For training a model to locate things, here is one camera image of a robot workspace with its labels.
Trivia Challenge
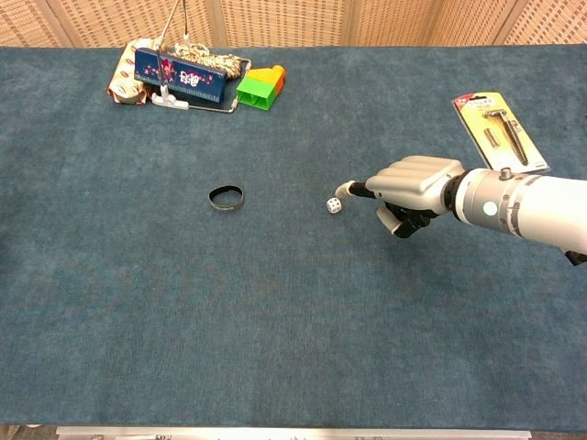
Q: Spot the right robot hand silver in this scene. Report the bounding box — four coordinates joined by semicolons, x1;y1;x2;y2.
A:
335;155;465;240

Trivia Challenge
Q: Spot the yellow razor blister pack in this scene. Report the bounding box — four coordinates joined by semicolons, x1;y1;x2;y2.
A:
452;91;551;175

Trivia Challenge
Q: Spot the beige brown rope bundle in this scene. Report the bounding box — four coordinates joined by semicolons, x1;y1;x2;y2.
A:
170;41;245;79

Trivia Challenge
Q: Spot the woven rattan folding screen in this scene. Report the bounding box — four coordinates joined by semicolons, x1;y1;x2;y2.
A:
0;0;587;49

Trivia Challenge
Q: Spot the white red snack packet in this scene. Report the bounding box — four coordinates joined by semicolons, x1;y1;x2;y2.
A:
105;38;149;106

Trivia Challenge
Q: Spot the dark blue printed box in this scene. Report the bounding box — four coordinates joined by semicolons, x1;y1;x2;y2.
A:
133;47;227;104

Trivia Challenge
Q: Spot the aluminium profile rail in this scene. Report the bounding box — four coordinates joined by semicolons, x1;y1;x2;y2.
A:
55;426;534;440

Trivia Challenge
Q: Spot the black rubber band ring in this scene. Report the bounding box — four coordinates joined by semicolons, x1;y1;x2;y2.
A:
208;183;246;214

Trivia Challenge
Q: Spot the blue felt table cover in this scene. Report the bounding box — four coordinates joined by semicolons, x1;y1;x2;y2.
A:
0;44;587;433

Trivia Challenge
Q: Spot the orange toy block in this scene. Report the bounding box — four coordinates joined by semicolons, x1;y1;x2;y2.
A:
246;64;287;96

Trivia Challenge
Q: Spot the green toy block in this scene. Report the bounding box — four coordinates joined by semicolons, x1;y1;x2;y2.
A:
236;76;278;113

